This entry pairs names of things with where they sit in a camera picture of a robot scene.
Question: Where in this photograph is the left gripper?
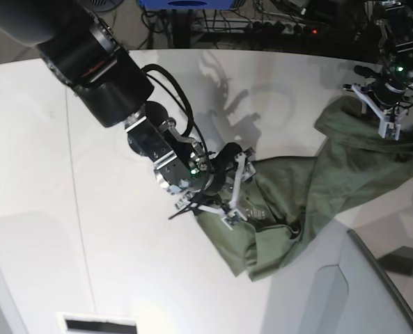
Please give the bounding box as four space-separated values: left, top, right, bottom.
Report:
354 49 413 108

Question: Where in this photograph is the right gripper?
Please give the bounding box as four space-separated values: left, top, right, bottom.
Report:
153 135 243 196

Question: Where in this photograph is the green t-shirt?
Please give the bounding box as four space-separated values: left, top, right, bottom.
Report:
196 96 413 281

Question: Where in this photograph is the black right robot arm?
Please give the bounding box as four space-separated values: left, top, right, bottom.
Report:
0 1 244 201

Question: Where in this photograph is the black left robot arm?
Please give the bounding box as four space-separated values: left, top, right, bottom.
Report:
354 1 413 111

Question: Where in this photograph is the black power strip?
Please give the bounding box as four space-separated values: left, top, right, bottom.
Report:
251 21 320 35

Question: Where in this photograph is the grey monitor edge panel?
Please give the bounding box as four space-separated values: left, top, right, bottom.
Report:
346 229 413 334

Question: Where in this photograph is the blue bin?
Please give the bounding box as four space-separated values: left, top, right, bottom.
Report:
139 0 234 10

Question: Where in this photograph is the white label plate with slot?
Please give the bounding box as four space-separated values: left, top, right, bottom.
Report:
56 312 139 334

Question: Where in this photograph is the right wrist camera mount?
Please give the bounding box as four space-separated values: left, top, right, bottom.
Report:
176 148 256 230

